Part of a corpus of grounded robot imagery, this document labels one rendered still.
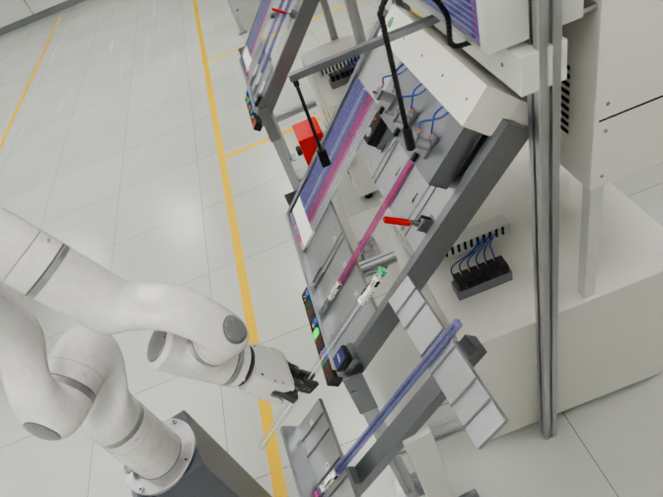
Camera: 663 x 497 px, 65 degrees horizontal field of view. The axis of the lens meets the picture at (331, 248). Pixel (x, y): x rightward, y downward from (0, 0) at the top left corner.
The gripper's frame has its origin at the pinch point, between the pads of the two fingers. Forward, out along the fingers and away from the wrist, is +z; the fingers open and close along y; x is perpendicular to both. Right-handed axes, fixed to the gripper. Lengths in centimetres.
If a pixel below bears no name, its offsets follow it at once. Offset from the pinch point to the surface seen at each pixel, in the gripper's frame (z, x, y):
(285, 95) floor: 107, -9, -315
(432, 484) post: 38.7, -7.2, 14.1
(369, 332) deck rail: 18.4, 7.8, -12.5
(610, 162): 30, 68, -8
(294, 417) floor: 70, -68, -55
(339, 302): 21.8, 2.4, -30.0
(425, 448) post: 24.3, 3.6, 14.1
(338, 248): 20.4, 10.6, -43.2
